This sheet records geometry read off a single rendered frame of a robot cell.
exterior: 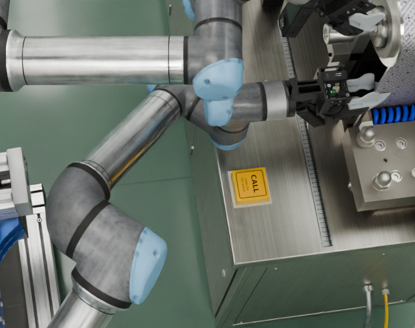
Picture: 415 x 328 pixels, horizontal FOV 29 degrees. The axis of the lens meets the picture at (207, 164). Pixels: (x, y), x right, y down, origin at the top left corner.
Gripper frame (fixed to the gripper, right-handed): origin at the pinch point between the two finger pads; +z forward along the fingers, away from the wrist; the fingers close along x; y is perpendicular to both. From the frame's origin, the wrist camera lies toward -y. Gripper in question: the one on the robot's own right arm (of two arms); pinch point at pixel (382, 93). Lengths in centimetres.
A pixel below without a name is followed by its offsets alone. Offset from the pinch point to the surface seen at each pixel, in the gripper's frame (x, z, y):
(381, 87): -0.3, -1.1, 3.4
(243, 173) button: -7.4, -27.1, -16.6
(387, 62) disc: 0.3, -2.5, 12.7
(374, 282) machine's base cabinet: -26, 9, -60
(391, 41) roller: 1.2, -3.4, 18.9
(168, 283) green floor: -8, -40, -109
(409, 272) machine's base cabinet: -26, 16, -53
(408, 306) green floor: -25, 34, -109
